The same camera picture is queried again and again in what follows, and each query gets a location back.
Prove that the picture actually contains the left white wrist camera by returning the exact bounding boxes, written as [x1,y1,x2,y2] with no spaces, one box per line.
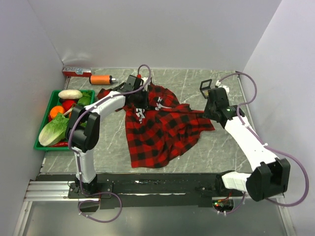
[136,74,149,84]

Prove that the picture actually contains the toy red chili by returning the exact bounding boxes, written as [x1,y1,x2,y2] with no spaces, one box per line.
[51,141,68,148]

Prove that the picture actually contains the black case with gold brooch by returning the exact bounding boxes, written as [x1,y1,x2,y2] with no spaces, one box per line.
[199,79,212,99]

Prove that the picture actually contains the red black plaid shirt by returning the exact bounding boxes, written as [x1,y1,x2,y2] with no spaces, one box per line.
[96,78,216,169]

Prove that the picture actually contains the green plastic basket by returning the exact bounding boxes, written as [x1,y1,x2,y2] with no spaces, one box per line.
[34,90,95,151]

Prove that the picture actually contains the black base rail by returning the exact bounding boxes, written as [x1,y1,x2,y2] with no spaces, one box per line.
[68,173,243,209]

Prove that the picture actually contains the toy napa cabbage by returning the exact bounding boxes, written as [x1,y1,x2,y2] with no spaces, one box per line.
[38,113,69,147]

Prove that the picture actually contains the toy white radish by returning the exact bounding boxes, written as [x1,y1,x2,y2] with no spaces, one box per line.
[58,89,83,100]

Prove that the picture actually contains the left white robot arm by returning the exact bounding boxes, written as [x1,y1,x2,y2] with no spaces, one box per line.
[65,75,151,198]

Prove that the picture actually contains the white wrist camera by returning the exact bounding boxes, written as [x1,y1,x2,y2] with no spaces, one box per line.
[136,74,149,84]
[215,80,230,95]

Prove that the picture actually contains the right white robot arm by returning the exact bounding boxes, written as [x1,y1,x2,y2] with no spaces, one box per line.
[204,87,290,202]

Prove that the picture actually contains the toy green pepper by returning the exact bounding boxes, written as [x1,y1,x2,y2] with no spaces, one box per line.
[77,96,92,107]

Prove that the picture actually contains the toy red tomato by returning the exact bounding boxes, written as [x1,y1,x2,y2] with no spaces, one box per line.
[62,99,76,112]

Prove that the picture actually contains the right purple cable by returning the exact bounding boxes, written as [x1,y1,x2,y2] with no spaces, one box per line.
[216,71,310,215]

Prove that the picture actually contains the toy orange fruit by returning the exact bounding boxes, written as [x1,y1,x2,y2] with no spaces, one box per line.
[49,106,65,119]

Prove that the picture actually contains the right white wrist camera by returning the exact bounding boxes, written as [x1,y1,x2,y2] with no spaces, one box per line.
[215,80,230,95]

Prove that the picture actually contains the orange cylindrical bottle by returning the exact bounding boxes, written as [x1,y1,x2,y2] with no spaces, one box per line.
[89,75,119,85]

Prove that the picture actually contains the red rectangular box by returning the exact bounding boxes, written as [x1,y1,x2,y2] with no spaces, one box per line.
[62,66,92,77]

